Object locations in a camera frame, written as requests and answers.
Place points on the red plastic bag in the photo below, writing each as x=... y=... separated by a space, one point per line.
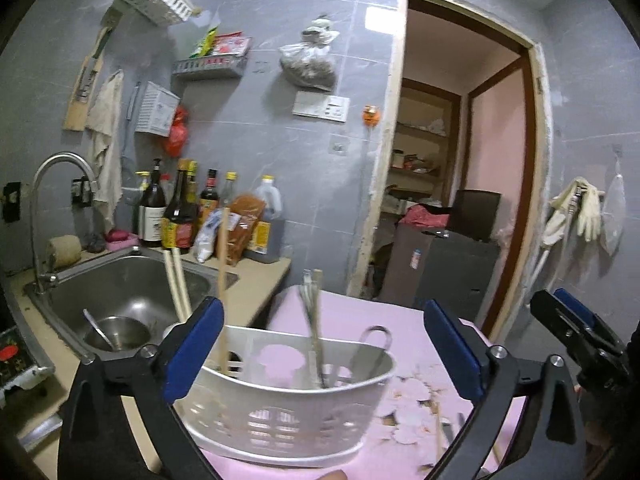
x=177 y=135

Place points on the black chair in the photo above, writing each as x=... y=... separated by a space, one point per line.
x=477 y=215

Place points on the large dark soy sauce bottle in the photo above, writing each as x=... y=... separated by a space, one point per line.
x=179 y=220

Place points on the hanging beige towel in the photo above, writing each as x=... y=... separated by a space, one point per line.
x=107 y=125

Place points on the metal spoon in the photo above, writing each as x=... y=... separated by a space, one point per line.
x=322 y=330

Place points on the hanging wooden cutting board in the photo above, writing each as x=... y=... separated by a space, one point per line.
x=82 y=95

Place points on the white wall switch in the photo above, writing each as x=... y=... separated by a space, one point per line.
x=308 y=104

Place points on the pink flower print tablecloth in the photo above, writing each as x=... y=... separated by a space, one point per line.
x=415 y=330

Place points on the red pink cloth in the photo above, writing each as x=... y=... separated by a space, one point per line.
x=425 y=217

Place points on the wooden door frame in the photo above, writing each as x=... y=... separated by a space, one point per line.
x=387 y=135

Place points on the pink soap dish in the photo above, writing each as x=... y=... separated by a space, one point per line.
x=120 y=240

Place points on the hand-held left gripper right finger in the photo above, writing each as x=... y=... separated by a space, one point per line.
x=452 y=347

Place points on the white plastic utensil basket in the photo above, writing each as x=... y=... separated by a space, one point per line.
x=300 y=410

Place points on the plastic jug yellow cap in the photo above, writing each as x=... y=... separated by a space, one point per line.
x=270 y=205

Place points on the cream rubber gloves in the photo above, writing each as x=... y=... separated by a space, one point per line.
x=590 y=215

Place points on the green snack packet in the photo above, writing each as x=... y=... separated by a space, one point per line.
x=202 y=45

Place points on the dark bottle with pump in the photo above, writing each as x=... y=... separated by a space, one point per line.
x=151 y=210

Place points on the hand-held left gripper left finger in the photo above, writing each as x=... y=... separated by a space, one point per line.
x=192 y=347

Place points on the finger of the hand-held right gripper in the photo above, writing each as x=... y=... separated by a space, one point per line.
x=552 y=317
x=580 y=310

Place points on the dark bottle red cap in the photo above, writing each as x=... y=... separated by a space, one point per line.
x=209 y=200

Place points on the hanging clear plastic bag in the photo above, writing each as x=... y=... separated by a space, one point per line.
x=614 y=210

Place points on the beige loofah sponge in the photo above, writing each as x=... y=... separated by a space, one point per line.
x=65 y=252

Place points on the wooden storage shelf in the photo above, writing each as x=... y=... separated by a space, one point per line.
x=425 y=125

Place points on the white wall socket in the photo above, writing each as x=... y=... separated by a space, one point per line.
x=336 y=109

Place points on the black induction cooker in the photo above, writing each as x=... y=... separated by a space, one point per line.
x=20 y=360

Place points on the grey wall shelf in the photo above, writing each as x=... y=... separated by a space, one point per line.
x=210 y=67

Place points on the steel wool scrubber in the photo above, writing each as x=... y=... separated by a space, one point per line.
x=94 y=243

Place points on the steel bowl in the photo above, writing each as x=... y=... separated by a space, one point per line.
x=120 y=332

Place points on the hanging clear bag dried goods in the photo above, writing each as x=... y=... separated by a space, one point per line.
x=307 y=65

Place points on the stainless steel sink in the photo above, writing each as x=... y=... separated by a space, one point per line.
x=125 y=290

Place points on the red snack packet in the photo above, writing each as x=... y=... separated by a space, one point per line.
x=231 y=45

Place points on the curved steel faucet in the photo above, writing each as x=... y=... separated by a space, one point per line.
x=37 y=220

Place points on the white wall caddy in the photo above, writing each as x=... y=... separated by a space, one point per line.
x=157 y=107

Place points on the metal ladle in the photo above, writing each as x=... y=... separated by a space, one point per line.
x=97 y=327

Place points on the clear bottle yellow cap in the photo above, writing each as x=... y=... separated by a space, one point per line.
x=228 y=190

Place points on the white blue food packet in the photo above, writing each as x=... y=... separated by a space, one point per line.
x=207 y=240

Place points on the orange brown food bag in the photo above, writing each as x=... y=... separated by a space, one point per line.
x=247 y=220

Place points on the person's right hand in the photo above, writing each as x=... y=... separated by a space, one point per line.
x=592 y=432

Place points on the orange wall hook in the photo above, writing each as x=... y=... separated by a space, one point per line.
x=371 y=116

